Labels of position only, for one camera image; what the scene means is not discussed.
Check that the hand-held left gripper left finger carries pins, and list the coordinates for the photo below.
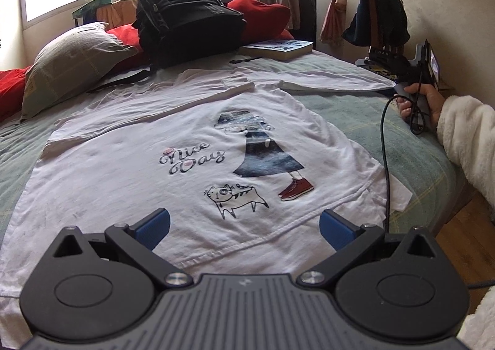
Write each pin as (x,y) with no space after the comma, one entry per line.
(154,228)

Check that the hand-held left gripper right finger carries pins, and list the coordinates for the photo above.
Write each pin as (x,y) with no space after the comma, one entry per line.
(336,228)

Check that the white printed t-shirt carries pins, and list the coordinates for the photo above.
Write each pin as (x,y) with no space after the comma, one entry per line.
(116,180)

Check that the person's right hand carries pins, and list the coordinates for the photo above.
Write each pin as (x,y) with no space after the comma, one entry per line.
(435,104)

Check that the dark jacket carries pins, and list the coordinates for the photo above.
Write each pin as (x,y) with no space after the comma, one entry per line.
(383,13)

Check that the green checked bed blanket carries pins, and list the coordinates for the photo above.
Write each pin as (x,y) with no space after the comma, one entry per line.
(410,133)

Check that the paperback book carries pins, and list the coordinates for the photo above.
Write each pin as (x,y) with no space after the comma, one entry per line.
(278,49)

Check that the red quilt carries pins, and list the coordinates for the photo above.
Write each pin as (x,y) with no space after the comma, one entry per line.
(263,17)

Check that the white folded cloth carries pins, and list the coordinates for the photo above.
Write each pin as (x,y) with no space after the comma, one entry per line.
(127,75)

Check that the person's white fleece robe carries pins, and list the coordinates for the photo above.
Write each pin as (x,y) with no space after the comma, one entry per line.
(481,323)

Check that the grey-green pillow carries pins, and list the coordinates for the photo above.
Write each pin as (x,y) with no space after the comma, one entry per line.
(69,64)

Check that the black backpack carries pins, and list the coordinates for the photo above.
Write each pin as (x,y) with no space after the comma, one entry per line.
(185,21)

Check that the brown paper bag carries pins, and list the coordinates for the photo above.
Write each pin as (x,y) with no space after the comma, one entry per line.
(120,12)

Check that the green box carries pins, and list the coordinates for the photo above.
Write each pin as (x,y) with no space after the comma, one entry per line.
(91,9)

